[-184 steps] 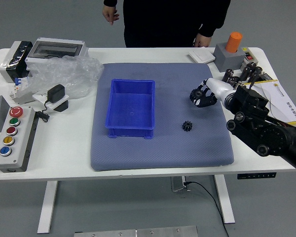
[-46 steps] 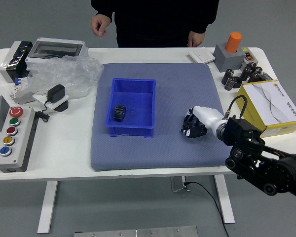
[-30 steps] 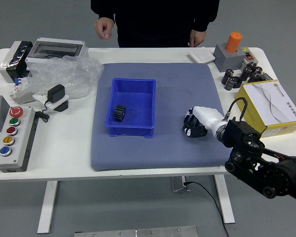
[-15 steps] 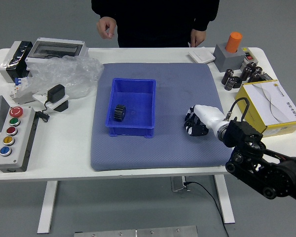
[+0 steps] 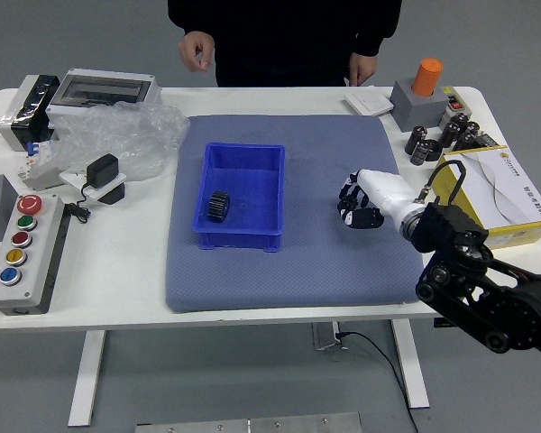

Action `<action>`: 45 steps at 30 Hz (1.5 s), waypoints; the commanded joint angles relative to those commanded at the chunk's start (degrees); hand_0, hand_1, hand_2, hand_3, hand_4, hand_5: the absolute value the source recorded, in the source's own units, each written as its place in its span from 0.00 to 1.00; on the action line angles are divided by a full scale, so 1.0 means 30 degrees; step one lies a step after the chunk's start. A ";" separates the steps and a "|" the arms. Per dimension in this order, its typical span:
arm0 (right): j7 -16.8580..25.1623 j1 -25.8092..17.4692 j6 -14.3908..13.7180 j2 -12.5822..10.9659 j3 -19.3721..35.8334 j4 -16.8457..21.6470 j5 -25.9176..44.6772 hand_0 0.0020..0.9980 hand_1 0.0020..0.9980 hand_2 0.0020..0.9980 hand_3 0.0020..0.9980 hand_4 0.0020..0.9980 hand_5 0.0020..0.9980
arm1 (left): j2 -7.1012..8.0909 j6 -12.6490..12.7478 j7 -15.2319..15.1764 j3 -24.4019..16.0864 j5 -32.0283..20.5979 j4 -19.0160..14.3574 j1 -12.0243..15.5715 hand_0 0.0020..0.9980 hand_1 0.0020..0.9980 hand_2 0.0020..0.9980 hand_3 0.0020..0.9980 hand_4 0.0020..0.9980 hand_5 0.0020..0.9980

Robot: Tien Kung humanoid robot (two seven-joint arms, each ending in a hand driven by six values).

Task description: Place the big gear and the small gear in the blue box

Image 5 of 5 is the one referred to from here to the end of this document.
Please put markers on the person's left hand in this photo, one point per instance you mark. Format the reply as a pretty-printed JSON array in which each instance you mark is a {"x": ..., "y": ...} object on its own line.
[{"x": 363, "y": 67}]

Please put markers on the person's right hand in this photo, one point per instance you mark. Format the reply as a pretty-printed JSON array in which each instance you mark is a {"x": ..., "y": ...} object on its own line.
[{"x": 194, "y": 49}]

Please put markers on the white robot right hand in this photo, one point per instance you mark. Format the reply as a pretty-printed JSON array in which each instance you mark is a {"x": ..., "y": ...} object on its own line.
[{"x": 385, "y": 189}]

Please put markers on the blue plastic box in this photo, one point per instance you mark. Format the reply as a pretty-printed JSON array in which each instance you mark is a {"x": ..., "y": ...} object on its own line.
[{"x": 252, "y": 180}]

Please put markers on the big black gear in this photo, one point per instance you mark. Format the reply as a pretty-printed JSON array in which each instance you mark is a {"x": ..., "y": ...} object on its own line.
[{"x": 218, "y": 206}]

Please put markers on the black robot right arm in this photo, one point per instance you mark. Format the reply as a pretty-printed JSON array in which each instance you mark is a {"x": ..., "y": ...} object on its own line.
[{"x": 478, "y": 288}]

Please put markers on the white distribution box clear cover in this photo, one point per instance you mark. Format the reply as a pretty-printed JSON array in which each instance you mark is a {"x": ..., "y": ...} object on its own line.
[{"x": 103, "y": 88}]

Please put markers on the grey under-table power box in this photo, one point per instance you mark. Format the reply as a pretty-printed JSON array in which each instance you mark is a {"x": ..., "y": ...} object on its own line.
[{"x": 324, "y": 336}]

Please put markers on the grey push button control box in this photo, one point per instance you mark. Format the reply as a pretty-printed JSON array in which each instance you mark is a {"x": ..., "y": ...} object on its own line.
[{"x": 24, "y": 252}]

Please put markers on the orange cylinder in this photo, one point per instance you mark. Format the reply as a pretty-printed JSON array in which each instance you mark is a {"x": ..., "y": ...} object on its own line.
[{"x": 426, "y": 76}]

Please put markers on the grey block holder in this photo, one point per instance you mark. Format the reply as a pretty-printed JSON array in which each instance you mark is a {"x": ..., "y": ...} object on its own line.
[{"x": 421, "y": 110}]

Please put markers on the grey-blue padded mat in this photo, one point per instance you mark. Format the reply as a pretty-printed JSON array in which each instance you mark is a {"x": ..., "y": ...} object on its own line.
[{"x": 320, "y": 270}]

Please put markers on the clear plastic bag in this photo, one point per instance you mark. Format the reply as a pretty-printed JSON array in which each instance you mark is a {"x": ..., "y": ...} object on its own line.
[{"x": 117, "y": 131}]

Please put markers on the small black module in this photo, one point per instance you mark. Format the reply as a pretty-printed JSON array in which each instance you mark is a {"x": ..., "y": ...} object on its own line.
[{"x": 487, "y": 140}]

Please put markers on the yellow and white carton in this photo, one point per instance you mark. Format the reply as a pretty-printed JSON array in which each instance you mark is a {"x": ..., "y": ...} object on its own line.
[{"x": 505, "y": 189}]

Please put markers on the black table control panel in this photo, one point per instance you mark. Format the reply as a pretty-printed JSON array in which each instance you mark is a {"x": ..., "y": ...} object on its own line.
[{"x": 442, "y": 323}]

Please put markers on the black power adapter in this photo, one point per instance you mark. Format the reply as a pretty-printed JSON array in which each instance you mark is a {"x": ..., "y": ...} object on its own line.
[{"x": 101, "y": 170}]

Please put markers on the small black block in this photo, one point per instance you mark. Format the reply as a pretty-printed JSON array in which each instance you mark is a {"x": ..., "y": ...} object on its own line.
[{"x": 115, "y": 196}]

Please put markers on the white table leg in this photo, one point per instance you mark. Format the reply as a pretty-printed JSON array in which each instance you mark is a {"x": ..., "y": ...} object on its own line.
[
  {"x": 410, "y": 365},
  {"x": 88, "y": 379}
]

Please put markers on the white circuit breaker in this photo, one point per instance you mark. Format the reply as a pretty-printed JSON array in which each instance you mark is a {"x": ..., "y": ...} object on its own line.
[{"x": 38, "y": 167}]

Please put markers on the silver metal plate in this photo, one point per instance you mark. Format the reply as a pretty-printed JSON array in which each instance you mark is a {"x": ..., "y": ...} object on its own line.
[{"x": 252, "y": 424}]

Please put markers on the white wall switch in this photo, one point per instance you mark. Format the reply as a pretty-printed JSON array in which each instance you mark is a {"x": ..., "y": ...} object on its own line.
[{"x": 372, "y": 101}]

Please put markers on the white switch box red button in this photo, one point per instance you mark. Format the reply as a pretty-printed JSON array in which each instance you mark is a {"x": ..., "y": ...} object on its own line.
[{"x": 455, "y": 101}]

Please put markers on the white enclosure with black front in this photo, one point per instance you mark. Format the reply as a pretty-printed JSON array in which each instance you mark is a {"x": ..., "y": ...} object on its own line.
[{"x": 18, "y": 117}]

